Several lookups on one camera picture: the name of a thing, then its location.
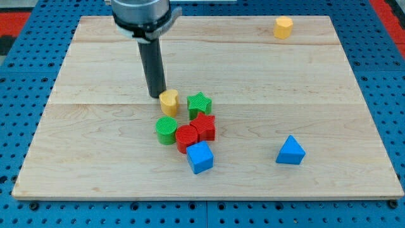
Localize blue cube block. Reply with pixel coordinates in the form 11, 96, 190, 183
186, 141, 214, 174

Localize green cylinder block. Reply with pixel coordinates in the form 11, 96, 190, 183
155, 116, 177, 145

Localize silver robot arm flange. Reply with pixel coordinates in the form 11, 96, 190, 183
109, 0, 182, 44

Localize wooden board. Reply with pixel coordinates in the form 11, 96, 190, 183
12, 16, 404, 201

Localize green star block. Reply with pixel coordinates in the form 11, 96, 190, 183
187, 92, 212, 120

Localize blue triangle block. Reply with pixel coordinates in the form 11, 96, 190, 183
276, 135, 306, 165

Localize red cylinder block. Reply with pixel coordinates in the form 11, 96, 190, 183
175, 125, 198, 154

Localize yellow hexagon block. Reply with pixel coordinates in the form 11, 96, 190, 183
273, 16, 294, 39

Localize red star block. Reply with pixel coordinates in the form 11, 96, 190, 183
190, 112, 216, 142

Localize yellow heart block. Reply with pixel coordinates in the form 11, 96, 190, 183
159, 89, 179, 117

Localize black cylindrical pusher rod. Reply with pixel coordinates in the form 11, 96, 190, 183
138, 39, 166, 98

